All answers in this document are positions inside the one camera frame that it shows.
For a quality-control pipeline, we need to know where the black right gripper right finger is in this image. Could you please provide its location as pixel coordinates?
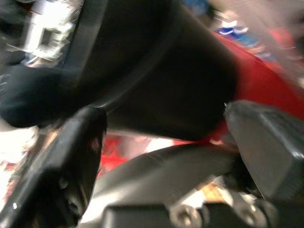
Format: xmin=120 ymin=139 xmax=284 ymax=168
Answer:
xmin=224 ymin=99 xmax=304 ymax=207

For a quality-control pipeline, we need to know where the red plastic basin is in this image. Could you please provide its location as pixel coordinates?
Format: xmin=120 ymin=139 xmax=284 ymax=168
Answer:
xmin=101 ymin=30 xmax=304 ymax=171

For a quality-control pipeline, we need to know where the black garment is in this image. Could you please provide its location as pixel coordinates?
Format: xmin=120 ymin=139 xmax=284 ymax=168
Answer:
xmin=0 ymin=65 xmax=81 ymax=129

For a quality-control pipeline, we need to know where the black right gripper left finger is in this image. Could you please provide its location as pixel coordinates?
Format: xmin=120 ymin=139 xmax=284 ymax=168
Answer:
xmin=0 ymin=105 xmax=108 ymax=228

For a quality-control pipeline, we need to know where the black round laundry bucket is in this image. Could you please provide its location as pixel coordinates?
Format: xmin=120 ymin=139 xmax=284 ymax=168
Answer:
xmin=64 ymin=0 xmax=240 ymax=143

